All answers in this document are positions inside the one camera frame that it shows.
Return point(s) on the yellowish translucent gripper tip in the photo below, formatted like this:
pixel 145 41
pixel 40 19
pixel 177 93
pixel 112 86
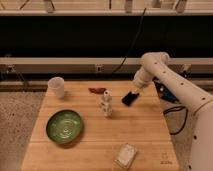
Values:
pixel 136 90

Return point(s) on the black eraser block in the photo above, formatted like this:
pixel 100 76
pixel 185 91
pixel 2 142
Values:
pixel 129 98

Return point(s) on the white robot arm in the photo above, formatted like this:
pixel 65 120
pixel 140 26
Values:
pixel 197 101

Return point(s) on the blue object on floor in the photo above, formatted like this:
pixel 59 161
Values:
pixel 165 94

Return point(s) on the white toy figurine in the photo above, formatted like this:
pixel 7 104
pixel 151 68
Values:
pixel 105 104

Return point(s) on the red brown chili pepper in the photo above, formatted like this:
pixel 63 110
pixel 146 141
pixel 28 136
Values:
pixel 97 90

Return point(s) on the white sponge block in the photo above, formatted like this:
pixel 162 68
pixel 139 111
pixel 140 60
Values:
pixel 126 155

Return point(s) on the white plastic cup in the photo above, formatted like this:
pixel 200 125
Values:
pixel 56 84

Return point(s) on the green ceramic bowl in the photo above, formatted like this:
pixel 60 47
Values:
pixel 64 126

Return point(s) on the white wall outlet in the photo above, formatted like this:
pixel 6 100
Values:
pixel 99 69

